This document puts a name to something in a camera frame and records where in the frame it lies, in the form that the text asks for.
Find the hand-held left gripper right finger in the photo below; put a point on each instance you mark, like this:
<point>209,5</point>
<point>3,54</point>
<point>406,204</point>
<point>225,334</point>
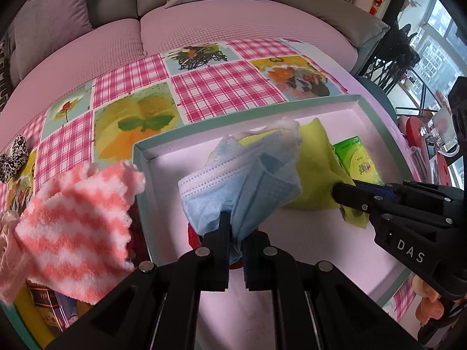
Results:
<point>255,262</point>

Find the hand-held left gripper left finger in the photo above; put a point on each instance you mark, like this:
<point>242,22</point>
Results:
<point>219,262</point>

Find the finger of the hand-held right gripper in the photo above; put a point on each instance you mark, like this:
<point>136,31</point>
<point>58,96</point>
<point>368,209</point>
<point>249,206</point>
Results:
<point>396,194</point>
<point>350,197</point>

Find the yellow cloth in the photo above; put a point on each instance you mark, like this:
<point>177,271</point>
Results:
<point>313,167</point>

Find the blue face mask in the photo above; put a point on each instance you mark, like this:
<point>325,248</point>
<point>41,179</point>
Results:
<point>219,189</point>

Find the teal shallow box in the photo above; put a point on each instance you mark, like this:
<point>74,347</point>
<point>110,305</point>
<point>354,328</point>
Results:
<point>164,189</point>

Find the pink white striped fluffy cloth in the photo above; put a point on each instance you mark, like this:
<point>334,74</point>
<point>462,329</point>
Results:
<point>73,226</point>

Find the leopard print scrunchie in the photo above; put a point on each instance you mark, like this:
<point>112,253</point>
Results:
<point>14,160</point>

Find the person's right hand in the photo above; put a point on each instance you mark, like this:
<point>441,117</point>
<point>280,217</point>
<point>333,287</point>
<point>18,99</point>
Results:
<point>430,308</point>

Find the red tape roll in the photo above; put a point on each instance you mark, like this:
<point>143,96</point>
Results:
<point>193,238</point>

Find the green tissue packet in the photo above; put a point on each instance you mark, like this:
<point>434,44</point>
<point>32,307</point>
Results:
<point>357,160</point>

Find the red plastic chair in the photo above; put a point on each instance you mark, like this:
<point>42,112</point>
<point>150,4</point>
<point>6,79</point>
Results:
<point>414,135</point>

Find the white gauze cloth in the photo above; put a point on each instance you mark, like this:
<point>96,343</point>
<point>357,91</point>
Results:
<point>288,131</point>

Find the black metal chair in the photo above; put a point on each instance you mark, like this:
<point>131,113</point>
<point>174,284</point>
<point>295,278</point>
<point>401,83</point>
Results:
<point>397,54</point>

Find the pale pink cloth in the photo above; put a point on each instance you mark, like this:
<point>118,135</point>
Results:
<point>9,255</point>

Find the black cream patterned pillow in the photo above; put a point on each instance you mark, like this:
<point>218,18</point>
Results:
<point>3,76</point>

